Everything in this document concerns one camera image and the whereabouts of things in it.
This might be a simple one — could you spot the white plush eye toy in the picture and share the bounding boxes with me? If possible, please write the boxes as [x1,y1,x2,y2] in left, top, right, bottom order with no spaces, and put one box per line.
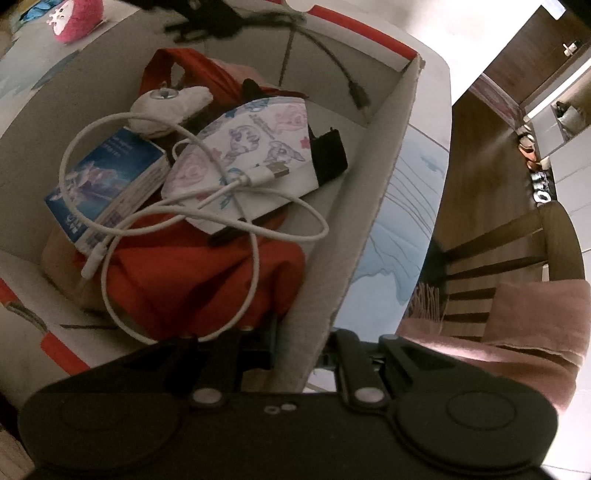
[129,85,214,138]

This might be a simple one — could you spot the pink plush toy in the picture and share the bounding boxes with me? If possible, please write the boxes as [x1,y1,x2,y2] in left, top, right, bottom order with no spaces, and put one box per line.
[48,0,105,45]

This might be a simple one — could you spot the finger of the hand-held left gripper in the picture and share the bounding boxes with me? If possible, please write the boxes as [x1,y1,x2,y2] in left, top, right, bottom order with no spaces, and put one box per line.
[134,0,305,41]

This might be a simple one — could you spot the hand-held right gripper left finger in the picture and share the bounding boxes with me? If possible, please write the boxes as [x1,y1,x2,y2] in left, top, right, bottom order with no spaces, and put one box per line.
[152,314,280,409]

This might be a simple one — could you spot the wooden chair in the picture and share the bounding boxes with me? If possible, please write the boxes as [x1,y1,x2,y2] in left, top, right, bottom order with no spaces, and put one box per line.
[425,200,583,343]

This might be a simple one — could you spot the white charging cable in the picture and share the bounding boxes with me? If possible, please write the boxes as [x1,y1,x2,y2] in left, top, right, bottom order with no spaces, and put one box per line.
[59,113,330,345]

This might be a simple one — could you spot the row of shoes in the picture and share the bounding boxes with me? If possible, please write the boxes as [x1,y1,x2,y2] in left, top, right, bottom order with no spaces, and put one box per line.
[515,124,556,207]

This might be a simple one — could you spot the cartoon printed face mask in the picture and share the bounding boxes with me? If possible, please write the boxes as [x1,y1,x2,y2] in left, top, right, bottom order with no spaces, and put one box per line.
[161,97,320,234]

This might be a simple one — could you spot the black cable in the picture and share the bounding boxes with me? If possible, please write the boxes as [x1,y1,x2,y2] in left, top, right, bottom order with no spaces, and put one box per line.
[259,14,371,110]

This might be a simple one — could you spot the white cabinets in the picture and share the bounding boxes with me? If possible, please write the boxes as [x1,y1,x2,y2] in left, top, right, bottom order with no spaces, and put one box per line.
[526,60,591,252]

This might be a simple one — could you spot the white cardboard box red trim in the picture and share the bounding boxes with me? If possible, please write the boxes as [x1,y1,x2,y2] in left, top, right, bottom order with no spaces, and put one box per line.
[0,0,426,393]

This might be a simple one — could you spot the blue white printed tablecloth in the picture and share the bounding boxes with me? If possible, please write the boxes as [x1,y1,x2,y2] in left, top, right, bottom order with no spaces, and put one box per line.
[309,60,452,393]

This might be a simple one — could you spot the red patterned rug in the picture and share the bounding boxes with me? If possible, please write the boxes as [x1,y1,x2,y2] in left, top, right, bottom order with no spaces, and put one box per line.
[471,74,528,126]

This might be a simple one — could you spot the blue paperback book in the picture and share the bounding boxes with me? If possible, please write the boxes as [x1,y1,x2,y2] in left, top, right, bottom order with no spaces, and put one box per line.
[44,126,170,253]

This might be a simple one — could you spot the red cloth bag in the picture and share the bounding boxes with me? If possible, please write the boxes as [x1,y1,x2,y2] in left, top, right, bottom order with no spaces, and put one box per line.
[76,47,308,343]

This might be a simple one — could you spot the black knitted cloth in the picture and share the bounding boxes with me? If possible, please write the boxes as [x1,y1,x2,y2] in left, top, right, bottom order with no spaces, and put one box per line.
[242,78,349,186]

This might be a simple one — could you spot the brown wooden door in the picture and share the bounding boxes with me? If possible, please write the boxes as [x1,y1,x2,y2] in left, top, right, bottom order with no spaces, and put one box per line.
[482,0,591,104]

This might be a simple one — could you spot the pink fringed blanket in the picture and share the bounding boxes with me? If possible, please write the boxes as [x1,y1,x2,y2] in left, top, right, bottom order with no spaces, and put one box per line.
[397,279,591,412]

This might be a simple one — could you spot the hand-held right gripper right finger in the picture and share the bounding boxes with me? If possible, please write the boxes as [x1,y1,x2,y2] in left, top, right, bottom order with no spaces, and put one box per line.
[330,329,463,411]

